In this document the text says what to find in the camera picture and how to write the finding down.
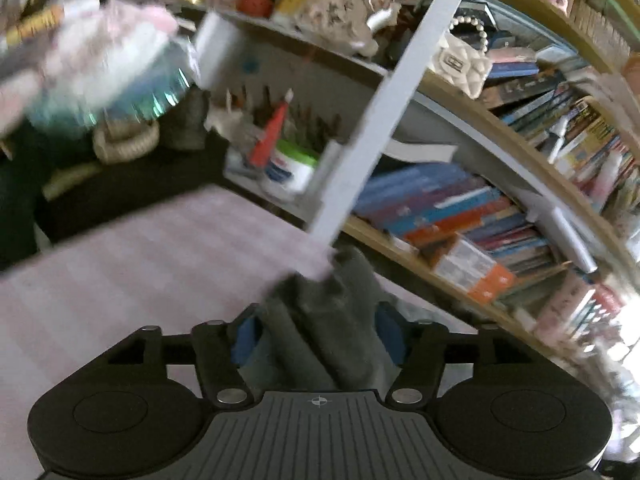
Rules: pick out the yellow printed cloth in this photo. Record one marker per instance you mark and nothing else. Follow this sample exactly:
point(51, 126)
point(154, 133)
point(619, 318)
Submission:
point(35, 25)

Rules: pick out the black box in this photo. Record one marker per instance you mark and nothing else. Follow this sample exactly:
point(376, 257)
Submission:
point(125, 195)

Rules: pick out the white jar with green lid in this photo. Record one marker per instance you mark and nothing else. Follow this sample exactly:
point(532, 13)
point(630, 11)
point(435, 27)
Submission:
point(287, 170)

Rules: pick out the iridescent gift bag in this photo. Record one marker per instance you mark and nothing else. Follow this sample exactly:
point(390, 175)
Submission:
point(150, 90)

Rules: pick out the dark green cloth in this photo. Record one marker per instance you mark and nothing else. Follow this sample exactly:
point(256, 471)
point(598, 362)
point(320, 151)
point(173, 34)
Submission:
point(20, 200)

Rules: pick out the black leather shoe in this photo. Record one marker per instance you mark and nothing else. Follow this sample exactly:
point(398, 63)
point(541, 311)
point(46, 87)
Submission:
point(187, 120)

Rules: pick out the row of slim colourful books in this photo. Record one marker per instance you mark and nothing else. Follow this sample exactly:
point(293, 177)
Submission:
point(430, 205)

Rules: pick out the white wooden bookshelf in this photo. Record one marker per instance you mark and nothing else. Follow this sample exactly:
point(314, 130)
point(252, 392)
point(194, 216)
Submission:
point(390, 100)

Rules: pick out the red round jar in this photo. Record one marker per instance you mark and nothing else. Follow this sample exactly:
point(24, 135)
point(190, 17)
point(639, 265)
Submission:
point(255, 2)

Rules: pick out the floral ceramic figurine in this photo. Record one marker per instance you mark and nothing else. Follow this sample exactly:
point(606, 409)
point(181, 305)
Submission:
point(345, 5)

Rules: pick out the bunch of brushes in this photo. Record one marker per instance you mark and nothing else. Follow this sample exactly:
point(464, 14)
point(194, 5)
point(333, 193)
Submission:
point(300, 120)

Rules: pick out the red tassel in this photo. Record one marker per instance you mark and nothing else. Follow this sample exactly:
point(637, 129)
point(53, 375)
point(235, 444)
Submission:
point(267, 140)

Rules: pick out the grey sweatshirt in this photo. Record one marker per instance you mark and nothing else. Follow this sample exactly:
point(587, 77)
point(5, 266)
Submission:
point(325, 320)

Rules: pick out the row of thick colourful books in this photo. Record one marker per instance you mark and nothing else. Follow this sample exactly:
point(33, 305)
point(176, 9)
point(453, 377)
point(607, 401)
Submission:
point(575, 125)

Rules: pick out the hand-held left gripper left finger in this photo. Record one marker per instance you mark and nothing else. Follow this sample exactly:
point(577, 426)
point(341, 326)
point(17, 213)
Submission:
point(245, 340)

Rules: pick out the white quilted handbag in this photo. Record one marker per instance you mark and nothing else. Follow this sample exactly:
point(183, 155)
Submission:
point(462, 65)

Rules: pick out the white wristwatch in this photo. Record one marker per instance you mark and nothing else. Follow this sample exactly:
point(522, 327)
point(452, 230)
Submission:
point(120, 147)

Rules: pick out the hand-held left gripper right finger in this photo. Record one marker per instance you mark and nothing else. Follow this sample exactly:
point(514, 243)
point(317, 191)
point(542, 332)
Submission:
point(387, 332)

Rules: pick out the pink plush toy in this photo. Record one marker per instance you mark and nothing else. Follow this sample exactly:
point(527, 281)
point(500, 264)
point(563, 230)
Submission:
point(90, 45)

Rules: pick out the pink gradient bottle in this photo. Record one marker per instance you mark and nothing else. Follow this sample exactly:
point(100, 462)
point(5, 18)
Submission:
point(607, 180)

